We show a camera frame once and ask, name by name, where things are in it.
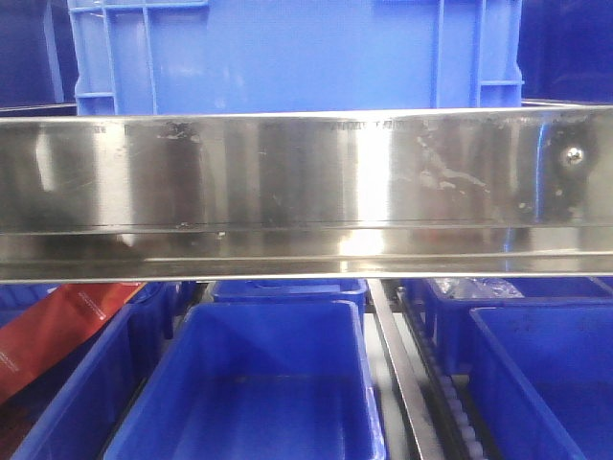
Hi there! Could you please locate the stainless steel shelf beam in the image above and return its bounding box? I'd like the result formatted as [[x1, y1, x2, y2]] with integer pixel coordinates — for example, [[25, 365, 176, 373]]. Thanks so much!
[[1, 103, 612, 283]]

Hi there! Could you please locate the light blue crate upper shelf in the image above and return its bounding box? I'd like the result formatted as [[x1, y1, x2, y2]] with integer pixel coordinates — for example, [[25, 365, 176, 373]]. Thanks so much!
[[68, 1, 523, 115]]

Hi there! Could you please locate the blue bin centre rear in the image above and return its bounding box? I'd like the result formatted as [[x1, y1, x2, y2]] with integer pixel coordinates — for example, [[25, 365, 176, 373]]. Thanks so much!
[[210, 278, 368, 333]]

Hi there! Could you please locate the blue bin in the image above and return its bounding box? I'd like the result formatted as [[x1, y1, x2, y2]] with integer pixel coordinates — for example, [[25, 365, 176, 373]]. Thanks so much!
[[210, 278, 368, 333], [468, 307, 612, 459], [1, 283, 181, 459], [414, 276, 612, 375], [103, 301, 386, 459]]

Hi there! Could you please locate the clear plastic bag in bin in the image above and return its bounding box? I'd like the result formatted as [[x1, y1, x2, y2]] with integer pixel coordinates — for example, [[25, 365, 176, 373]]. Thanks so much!
[[434, 278, 524, 300]]

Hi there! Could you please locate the blue bin centre front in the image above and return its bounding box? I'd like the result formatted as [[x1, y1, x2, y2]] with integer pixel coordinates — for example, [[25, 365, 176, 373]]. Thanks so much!
[[103, 301, 386, 459]]

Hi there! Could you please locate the blue bin right front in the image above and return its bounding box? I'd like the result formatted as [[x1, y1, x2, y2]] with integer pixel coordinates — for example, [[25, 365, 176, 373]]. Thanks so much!
[[468, 307, 612, 459]]

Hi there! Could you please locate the blue bin right rear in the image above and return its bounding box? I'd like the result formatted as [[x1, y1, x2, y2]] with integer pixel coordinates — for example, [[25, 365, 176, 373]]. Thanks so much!
[[414, 276, 612, 375]]

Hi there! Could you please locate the red paper bag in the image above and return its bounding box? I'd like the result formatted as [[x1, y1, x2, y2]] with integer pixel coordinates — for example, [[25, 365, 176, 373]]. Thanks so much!
[[1, 282, 145, 402]]

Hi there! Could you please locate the blue bin left front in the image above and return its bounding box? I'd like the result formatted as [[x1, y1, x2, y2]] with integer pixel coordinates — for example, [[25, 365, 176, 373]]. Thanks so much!
[[1, 283, 181, 459]]

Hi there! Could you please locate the dark blue crate upper right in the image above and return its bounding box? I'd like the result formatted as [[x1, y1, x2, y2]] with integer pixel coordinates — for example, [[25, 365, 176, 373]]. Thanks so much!
[[518, 0, 612, 104]]

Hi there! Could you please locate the dark blue crate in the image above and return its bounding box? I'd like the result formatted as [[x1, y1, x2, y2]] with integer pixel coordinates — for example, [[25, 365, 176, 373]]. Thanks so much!
[[1, 1, 78, 108], [518, 0, 612, 104]]

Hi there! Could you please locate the dark blue crate upper left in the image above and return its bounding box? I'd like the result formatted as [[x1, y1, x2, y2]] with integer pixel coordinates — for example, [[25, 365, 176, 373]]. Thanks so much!
[[1, 1, 78, 108]]

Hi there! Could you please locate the metal roller track rail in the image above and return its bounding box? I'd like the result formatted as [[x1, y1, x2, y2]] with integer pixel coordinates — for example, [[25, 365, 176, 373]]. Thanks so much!
[[364, 279, 502, 459]]

